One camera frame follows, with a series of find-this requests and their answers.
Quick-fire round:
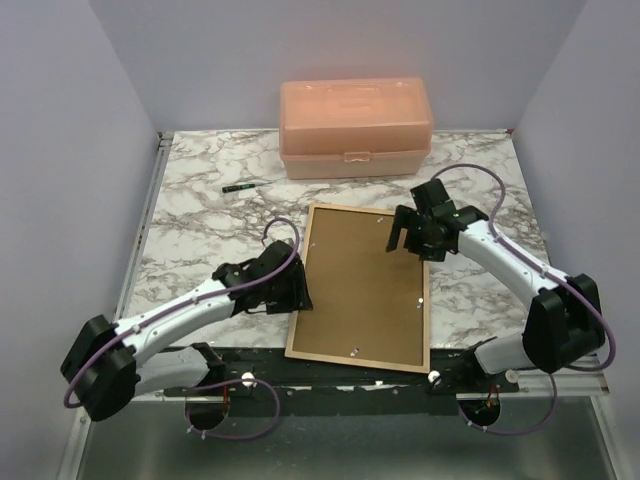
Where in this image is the aluminium extrusion frame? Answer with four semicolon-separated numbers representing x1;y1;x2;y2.
57;130;617;479

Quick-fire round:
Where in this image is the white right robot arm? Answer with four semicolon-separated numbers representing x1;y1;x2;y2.
386;179;606;392

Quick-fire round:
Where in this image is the small green black screwdriver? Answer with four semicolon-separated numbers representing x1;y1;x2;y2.
221;183;266;194

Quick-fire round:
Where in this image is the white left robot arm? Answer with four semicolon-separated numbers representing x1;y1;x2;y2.
60;241;313;421

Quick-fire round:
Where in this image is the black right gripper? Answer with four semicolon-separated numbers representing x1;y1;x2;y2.
386;204;447;263

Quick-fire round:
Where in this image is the brown cardboard backing sheet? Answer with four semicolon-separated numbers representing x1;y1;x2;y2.
290;207;426;366

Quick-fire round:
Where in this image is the rectangular picture frame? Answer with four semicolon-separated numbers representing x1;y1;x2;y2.
283;202;432;375

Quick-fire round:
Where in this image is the orange translucent plastic toolbox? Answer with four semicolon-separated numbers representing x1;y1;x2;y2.
279;77;434;180

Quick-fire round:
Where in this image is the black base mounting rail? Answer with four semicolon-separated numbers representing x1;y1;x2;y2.
135;343;519;418

